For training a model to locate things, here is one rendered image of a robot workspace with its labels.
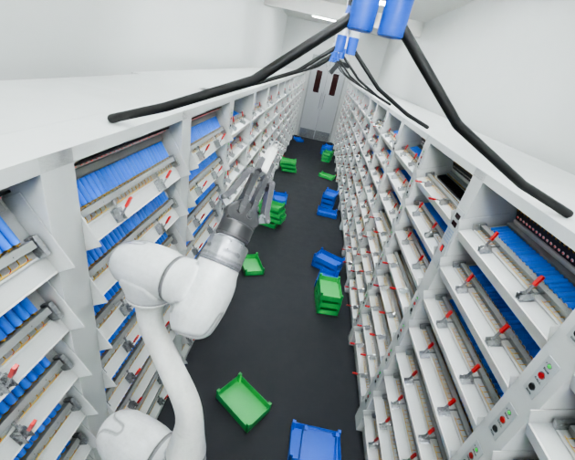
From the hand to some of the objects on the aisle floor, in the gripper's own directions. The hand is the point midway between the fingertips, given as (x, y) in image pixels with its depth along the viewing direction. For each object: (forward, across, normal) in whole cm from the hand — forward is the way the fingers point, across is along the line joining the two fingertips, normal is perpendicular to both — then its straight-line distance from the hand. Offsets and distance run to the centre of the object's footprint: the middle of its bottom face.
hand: (266, 160), depth 73 cm
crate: (-96, -132, +92) cm, 187 cm away
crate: (-98, -126, +82) cm, 179 cm away
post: (-122, -150, +40) cm, 198 cm away
